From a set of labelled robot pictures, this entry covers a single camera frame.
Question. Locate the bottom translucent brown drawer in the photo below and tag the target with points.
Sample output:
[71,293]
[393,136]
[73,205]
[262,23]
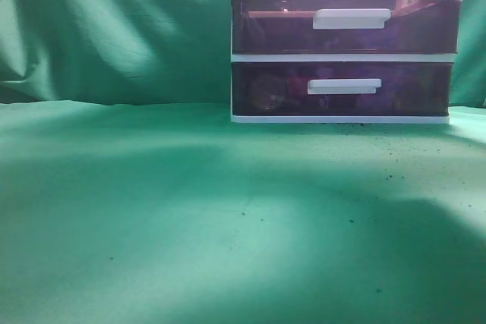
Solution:
[340,89]

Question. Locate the middle translucent brown drawer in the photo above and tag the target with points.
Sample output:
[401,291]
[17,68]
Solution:
[272,27]

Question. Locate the green cloth table cover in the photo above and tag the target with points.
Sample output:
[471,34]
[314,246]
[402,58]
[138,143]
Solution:
[128,195]

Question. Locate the white plastic drawer cabinet frame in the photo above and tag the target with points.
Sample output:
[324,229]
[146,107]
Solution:
[353,57]

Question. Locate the translucent brown drawer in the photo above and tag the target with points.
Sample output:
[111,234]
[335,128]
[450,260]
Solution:
[272,27]
[340,89]

